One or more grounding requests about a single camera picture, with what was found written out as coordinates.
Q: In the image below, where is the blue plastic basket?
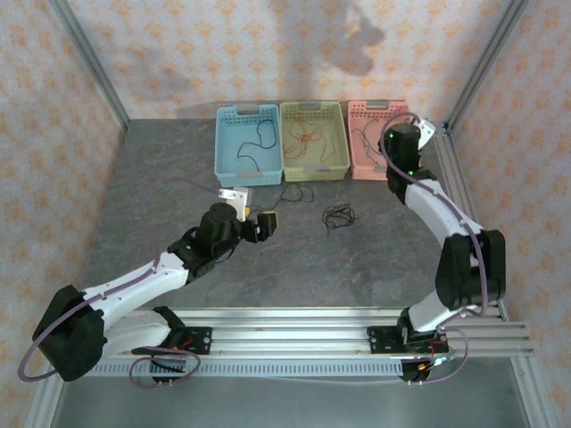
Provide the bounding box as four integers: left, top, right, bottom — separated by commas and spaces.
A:
214, 103, 285, 188

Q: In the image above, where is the thin black cable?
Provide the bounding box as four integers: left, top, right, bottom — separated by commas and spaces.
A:
237, 119, 278, 173
253, 184, 316, 215
321, 202, 360, 237

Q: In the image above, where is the aluminium frame bar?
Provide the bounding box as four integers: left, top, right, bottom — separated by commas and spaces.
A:
33, 378, 68, 428
510, 356, 571, 428

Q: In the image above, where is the pink plastic basket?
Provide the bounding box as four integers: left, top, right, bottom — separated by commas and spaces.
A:
346, 99, 411, 182

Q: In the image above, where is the orange cable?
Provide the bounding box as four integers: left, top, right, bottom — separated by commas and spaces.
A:
284, 116, 316, 161
307, 120, 341, 162

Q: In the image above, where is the green plastic basket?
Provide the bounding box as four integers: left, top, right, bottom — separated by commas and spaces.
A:
279, 101, 352, 183

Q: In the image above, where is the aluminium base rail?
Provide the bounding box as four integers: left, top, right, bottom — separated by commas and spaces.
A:
93, 306, 536, 358

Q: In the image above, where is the slotted grey cable duct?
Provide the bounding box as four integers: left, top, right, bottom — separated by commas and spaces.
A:
84, 358, 405, 379

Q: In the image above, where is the aluminium frame post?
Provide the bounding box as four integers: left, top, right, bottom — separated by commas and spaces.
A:
445, 0, 530, 135
46, 0, 132, 134

